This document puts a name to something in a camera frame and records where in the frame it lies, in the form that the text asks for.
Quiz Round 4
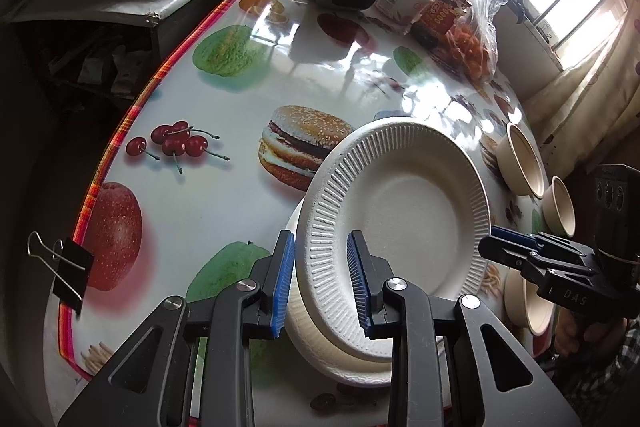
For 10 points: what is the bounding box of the plastic bag of oranges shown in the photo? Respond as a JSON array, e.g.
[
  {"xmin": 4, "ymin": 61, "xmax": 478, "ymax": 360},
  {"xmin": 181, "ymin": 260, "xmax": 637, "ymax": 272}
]
[{"xmin": 445, "ymin": 0, "xmax": 506, "ymax": 83}]

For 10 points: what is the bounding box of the checkered shirt sleeve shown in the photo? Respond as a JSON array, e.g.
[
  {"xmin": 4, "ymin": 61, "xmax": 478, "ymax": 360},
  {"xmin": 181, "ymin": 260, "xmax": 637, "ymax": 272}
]
[{"xmin": 553, "ymin": 321, "xmax": 639, "ymax": 426}]

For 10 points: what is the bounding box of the black binder clip left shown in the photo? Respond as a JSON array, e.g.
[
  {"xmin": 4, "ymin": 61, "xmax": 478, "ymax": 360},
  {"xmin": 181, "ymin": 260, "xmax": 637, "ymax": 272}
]
[{"xmin": 26, "ymin": 231, "xmax": 94, "ymax": 315}]

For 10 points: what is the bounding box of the large beige paper bowl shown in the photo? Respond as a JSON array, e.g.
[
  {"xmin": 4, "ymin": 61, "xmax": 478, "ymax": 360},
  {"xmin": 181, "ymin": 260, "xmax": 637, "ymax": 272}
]
[{"xmin": 503, "ymin": 269, "xmax": 554, "ymax": 336}]

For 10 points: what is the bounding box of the white paper plate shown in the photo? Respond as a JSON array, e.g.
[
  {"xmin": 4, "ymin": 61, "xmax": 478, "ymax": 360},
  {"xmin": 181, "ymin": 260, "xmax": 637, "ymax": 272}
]
[
  {"xmin": 284, "ymin": 198, "xmax": 402, "ymax": 389},
  {"xmin": 296, "ymin": 117, "xmax": 490, "ymax": 362}
]

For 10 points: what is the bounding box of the person right hand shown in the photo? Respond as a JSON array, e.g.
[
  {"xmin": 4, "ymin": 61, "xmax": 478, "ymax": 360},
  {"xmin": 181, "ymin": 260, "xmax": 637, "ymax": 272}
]
[{"xmin": 554, "ymin": 308, "xmax": 628, "ymax": 357}]

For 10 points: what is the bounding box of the grey side shelf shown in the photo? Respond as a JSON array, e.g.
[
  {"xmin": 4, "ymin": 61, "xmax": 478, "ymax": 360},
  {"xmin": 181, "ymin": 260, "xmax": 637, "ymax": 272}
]
[{"xmin": 1, "ymin": 0, "xmax": 193, "ymax": 27}]

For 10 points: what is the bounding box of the red label jar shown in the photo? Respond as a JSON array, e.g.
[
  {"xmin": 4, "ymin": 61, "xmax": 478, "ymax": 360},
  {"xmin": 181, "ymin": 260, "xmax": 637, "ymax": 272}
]
[{"xmin": 410, "ymin": 0, "xmax": 471, "ymax": 50}]

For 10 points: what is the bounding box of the small beige paper bowl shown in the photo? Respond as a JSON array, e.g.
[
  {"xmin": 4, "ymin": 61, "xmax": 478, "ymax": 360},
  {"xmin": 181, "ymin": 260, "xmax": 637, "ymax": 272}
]
[{"xmin": 542, "ymin": 176, "xmax": 576, "ymax": 237}]

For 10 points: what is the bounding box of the fruit print tablecloth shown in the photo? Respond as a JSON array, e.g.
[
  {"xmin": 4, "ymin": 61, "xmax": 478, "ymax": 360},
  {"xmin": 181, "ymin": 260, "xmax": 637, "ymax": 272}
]
[{"xmin": 41, "ymin": 0, "xmax": 557, "ymax": 427}]

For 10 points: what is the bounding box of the patterned beige curtain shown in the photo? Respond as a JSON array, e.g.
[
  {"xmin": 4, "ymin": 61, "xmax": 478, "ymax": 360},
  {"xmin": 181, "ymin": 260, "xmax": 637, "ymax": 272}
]
[{"xmin": 524, "ymin": 3, "xmax": 639, "ymax": 178}]

